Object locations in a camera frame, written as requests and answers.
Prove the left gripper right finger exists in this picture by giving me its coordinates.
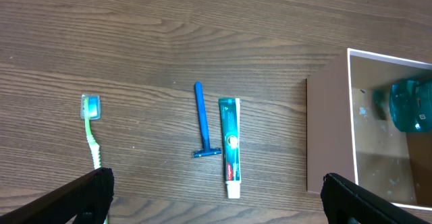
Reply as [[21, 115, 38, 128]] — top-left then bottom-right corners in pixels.
[[320, 173, 425, 224]]

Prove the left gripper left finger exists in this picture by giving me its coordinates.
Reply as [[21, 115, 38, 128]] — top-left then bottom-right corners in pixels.
[[1, 167, 114, 224]]

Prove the blue mouthwash bottle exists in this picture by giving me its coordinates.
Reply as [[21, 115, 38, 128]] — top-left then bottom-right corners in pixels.
[[389, 79, 431, 133]]

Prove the blue disposable razor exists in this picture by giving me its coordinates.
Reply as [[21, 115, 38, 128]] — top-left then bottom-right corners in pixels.
[[192, 81, 222, 158]]

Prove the green toothpaste tube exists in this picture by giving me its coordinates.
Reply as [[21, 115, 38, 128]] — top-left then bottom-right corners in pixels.
[[219, 98, 242, 199]]

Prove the white cardboard box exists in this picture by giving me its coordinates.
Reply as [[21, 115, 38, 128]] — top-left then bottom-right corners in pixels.
[[306, 49, 431, 210]]

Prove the green toothbrush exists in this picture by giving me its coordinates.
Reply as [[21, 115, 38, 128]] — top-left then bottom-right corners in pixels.
[[80, 94, 102, 169]]

